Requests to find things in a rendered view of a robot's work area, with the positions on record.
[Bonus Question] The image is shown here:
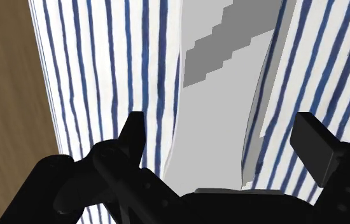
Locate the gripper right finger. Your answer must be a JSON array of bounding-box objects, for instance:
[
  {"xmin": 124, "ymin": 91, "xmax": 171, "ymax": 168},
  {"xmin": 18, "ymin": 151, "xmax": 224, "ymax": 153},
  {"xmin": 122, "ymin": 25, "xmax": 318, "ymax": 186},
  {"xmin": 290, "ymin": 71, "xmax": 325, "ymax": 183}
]
[{"xmin": 289, "ymin": 111, "xmax": 350, "ymax": 224}]

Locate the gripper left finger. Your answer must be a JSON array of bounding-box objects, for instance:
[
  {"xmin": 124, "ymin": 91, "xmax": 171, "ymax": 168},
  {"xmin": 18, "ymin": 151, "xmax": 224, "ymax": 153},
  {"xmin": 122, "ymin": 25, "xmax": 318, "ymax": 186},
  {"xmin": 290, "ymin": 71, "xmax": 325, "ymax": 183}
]
[{"xmin": 0, "ymin": 111, "xmax": 194, "ymax": 224}]

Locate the blue white striped sofa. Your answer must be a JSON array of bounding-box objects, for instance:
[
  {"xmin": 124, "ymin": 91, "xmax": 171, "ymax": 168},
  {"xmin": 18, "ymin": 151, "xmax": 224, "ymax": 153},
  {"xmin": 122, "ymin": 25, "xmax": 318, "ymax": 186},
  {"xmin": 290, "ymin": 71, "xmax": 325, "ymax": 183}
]
[{"xmin": 27, "ymin": 0, "xmax": 350, "ymax": 224}]

